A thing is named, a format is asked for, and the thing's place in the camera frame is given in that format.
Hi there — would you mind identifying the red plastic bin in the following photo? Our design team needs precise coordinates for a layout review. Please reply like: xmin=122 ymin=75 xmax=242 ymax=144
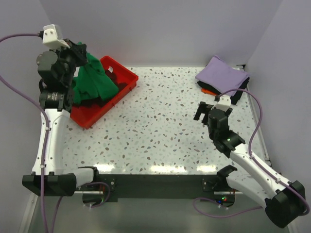
xmin=70 ymin=56 xmax=138 ymax=129

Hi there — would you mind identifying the dark red t shirt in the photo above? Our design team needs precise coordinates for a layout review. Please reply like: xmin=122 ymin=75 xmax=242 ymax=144
xmin=73 ymin=70 xmax=127 ymax=107

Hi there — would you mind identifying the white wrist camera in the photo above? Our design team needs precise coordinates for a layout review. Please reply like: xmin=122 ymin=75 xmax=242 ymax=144
xmin=213 ymin=95 xmax=231 ymax=112
xmin=42 ymin=24 xmax=70 ymax=50

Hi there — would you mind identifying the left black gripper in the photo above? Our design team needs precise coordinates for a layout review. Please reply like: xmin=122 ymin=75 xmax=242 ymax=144
xmin=52 ymin=38 xmax=89 ymax=85

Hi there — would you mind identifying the folded lilac t shirt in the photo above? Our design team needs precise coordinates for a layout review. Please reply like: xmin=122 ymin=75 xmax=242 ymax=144
xmin=195 ymin=56 xmax=249 ymax=93

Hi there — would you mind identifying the green t shirt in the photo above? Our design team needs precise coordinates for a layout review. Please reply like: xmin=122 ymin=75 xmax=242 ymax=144
xmin=72 ymin=52 xmax=119 ymax=105

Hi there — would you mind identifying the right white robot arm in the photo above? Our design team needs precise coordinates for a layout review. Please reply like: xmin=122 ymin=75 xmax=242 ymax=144
xmin=194 ymin=102 xmax=310 ymax=228

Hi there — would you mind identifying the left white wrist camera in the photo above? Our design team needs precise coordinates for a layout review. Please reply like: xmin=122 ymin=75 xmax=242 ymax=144
xmin=42 ymin=24 xmax=70 ymax=50

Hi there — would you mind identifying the folded black t shirt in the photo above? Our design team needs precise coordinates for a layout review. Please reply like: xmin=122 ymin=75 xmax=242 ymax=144
xmin=197 ymin=77 xmax=250 ymax=105

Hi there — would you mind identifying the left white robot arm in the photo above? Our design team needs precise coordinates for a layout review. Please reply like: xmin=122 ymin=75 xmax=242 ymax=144
xmin=22 ymin=39 xmax=101 ymax=197

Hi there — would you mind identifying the folded orange t shirt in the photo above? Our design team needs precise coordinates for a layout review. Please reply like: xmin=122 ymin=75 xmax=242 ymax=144
xmin=201 ymin=88 xmax=217 ymax=96

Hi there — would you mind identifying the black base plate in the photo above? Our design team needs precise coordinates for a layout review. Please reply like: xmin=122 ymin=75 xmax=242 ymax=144
xmin=72 ymin=173 xmax=245 ymax=203

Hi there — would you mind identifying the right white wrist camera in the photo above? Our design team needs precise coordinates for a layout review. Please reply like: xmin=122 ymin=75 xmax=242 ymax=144
xmin=213 ymin=95 xmax=231 ymax=112

